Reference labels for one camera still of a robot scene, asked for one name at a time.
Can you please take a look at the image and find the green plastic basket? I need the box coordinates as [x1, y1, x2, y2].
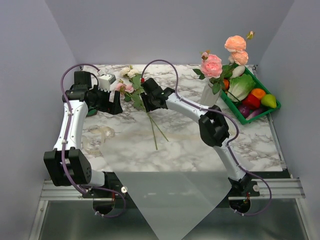
[221, 67, 281, 125]

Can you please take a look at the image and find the toy red pepper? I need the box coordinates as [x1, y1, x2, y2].
[242, 93, 261, 110]

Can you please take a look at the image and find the small pink rose stem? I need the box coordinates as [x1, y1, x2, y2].
[114, 80, 169, 149]

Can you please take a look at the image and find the white rose stem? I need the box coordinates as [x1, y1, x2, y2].
[119, 64, 159, 151]

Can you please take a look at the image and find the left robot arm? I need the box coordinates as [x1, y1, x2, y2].
[43, 71, 123, 198]

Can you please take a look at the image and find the aluminium frame rail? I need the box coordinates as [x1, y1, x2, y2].
[27, 178, 96, 240]

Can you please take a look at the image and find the small orange toy vegetable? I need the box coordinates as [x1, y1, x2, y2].
[222, 78, 230, 91]

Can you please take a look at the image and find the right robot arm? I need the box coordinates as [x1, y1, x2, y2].
[141, 78, 260, 197]

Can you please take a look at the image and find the peach rose stem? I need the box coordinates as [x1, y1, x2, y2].
[222, 31, 255, 79]

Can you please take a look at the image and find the white toy radish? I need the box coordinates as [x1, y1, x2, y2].
[230, 65, 246, 79]

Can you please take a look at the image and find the toy orange fruit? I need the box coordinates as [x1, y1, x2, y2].
[251, 88, 266, 100]

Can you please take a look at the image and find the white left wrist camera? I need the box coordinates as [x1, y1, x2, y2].
[97, 74, 116, 92]

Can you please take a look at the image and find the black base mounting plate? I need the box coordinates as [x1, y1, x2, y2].
[50, 171, 263, 210]

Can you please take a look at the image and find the toy yellow-green pear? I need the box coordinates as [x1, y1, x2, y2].
[260, 94, 277, 109]

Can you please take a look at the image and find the white ribbed vase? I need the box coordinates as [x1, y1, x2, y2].
[199, 81, 221, 107]

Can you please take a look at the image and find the toy green cabbage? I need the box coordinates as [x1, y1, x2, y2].
[227, 74, 256, 102]

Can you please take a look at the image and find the white wrapping paper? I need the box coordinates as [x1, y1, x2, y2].
[100, 122, 243, 240]

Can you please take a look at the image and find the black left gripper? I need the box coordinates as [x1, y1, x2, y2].
[90, 84, 123, 115]

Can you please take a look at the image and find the pink double rose stem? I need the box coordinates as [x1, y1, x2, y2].
[193, 50, 224, 95]

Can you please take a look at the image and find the toy purple eggplant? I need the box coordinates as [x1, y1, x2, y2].
[237, 104, 267, 120]

